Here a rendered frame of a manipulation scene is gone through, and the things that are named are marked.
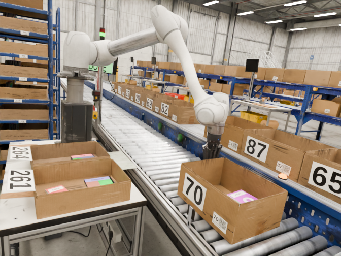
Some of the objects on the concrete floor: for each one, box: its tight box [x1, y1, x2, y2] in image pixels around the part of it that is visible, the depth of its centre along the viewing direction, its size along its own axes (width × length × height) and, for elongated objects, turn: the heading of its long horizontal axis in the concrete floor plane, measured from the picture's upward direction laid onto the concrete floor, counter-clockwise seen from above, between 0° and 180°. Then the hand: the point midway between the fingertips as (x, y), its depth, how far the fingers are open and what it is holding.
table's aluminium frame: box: [0, 206, 146, 256], centre depth 147 cm, size 100×58×72 cm, turn 6°
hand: (209, 168), depth 131 cm, fingers closed, pressing on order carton
